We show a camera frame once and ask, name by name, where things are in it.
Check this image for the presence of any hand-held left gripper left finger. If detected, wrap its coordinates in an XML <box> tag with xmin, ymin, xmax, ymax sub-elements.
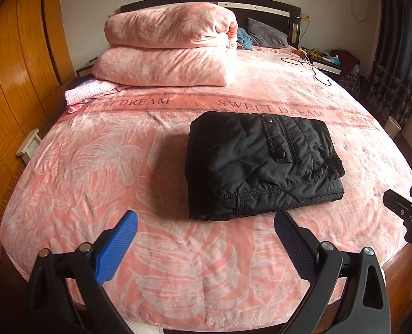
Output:
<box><xmin>28</xmin><ymin>210</ymin><xmax>139</xmax><ymax>334</ymax></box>

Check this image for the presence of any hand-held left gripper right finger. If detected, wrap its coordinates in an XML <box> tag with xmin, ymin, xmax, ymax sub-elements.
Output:
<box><xmin>274</xmin><ymin>209</ymin><xmax>391</xmax><ymax>334</ymax></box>

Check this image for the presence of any black jacket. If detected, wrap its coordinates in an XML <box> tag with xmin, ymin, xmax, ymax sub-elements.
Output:
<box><xmin>184</xmin><ymin>111</ymin><xmax>346</xmax><ymax>221</ymax></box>

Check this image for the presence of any white waste bin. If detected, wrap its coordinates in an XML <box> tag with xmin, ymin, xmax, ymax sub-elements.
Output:
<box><xmin>385</xmin><ymin>116</ymin><xmax>401</xmax><ymax>138</ymax></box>

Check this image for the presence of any bed with pink blanket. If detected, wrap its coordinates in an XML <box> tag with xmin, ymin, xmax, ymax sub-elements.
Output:
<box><xmin>0</xmin><ymin>45</ymin><xmax>412</xmax><ymax>329</ymax></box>

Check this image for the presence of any white bed mattress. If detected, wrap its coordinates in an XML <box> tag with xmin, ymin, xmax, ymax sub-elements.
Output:
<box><xmin>131</xmin><ymin>323</ymin><xmax>166</xmax><ymax>334</ymax></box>

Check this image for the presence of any plaid bag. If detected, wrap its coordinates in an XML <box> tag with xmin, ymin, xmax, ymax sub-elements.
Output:
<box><xmin>338</xmin><ymin>73</ymin><xmax>367</xmax><ymax>100</ymax></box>

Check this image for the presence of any small white stool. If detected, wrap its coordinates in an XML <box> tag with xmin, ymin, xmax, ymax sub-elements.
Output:
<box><xmin>16</xmin><ymin>129</ymin><xmax>42</xmax><ymax>164</ymax></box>

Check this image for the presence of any dark red cloth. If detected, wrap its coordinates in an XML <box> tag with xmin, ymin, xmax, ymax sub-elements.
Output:
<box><xmin>331</xmin><ymin>49</ymin><xmax>361</xmax><ymax>73</ymax></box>

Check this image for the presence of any dark patterned curtain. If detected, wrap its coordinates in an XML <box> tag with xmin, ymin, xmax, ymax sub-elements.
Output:
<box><xmin>361</xmin><ymin>0</ymin><xmax>412</xmax><ymax>115</ymax></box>

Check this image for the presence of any white-fronted nightstand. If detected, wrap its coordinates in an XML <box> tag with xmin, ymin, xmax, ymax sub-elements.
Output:
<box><xmin>298</xmin><ymin>47</ymin><xmax>342</xmax><ymax>75</ymax></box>

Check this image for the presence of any white knitted towel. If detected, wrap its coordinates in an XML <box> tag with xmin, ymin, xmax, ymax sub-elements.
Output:
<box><xmin>65</xmin><ymin>79</ymin><xmax>119</xmax><ymax>114</ymax></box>

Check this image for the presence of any dark nightstand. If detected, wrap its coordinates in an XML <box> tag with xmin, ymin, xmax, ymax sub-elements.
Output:
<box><xmin>75</xmin><ymin>56</ymin><xmax>99</xmax><ymax>81</ymax></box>

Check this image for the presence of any pink pillow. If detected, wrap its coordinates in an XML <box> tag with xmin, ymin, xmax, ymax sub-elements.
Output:
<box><xmin>92</xmin><ymin>46</ymin><xmax>239</xmax><ymax>87</ymax></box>

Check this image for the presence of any wooden wardrobe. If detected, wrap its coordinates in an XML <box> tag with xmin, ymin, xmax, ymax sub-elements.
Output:
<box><xmin>0</xmin><ymin>0</ymin><xmax>78</xmax><ymax>223</ymax></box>

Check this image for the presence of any blue cloth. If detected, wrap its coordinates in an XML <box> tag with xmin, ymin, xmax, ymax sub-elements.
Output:
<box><xmin>237</xmin><ymin>28</ymin><xmax>254</xmax><ymax>50</ymax></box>

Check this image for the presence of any grey pillow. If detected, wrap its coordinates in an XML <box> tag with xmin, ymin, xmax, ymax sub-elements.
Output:
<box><xmin>246</xmin><ymin>17</ymin><xmax>290</xmax><ymax>48</ymax></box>

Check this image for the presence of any folded pink quilt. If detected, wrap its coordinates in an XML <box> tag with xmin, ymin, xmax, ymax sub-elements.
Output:
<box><xmin>104</xmin><ymin>3</ymin><xmax>239</xmax><ymax>48</ymax></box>

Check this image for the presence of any black cable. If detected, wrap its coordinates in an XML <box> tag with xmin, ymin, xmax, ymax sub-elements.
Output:
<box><xmin>281</xmin><ymin>56</ymin><xmax>332</xmax><ymax>86</ymax></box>

